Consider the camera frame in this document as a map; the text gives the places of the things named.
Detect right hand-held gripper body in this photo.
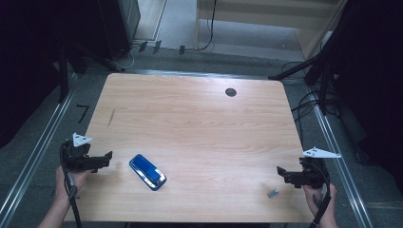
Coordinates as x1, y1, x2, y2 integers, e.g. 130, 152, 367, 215
284, 146, 342, 189

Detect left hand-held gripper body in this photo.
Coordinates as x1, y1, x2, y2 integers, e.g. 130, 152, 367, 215
61, 132, 104, 174

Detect blue stapler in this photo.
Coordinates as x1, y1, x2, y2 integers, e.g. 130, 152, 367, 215
128, 154, 167, 192

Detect person's left hand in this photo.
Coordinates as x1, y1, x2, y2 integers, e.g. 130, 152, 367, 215
55, 165, 92, 203

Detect person's right hand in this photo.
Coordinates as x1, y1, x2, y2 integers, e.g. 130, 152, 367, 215
302, 183, 338, 222

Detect black metal stand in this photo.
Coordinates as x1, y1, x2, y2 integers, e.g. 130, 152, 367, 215
267, 18, 338, 116
57, 42, 126, 105

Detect dark curtain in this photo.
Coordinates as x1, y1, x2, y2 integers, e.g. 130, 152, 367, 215
327, 0, 403, 194
0, 0, 107, 150

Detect black cabinet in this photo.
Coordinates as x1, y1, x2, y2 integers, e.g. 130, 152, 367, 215
97, 0, 142, 61

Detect light wooden furniture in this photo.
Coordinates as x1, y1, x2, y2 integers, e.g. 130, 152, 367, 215
194, 0, 350, 61

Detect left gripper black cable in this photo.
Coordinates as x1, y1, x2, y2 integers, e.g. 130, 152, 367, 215
59, 140, 83, 228

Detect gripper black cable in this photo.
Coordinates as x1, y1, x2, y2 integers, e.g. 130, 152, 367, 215
306, 160, 332, 228
59, 140, 83, 228

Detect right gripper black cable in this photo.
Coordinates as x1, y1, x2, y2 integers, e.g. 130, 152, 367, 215
306, 160, 332, 228

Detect metal floor rail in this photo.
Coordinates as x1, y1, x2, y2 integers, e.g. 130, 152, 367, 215
308, 91, 374, 228
0, 72, 80, 228

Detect black floor cables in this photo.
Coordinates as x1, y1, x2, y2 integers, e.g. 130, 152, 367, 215
280, 61, 340, 147

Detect white floor cable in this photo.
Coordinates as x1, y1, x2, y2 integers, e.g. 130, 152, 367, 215
115, 44, 141, 70

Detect black hanging cable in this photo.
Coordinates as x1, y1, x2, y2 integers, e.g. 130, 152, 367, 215
184, 0, 219, 52

